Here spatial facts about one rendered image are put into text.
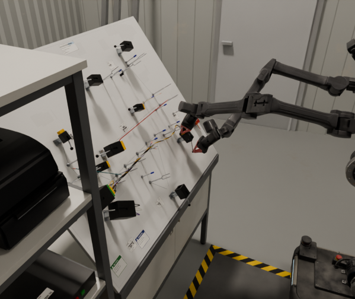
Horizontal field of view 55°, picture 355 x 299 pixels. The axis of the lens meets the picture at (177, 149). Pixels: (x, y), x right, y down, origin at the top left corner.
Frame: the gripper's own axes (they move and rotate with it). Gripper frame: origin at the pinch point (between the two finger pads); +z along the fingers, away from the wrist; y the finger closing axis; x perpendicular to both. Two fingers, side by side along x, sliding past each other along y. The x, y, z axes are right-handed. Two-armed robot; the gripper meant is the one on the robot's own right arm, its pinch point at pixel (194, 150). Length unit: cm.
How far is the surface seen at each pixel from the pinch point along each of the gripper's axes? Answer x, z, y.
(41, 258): -38, 0, 100
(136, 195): -18, 2, 51
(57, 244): -30, 42, 74
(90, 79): -68, -17, 30
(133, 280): 0, 7, 84
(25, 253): -48, -39, 116
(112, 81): -61, -8, 10
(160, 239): 5, 7, 59
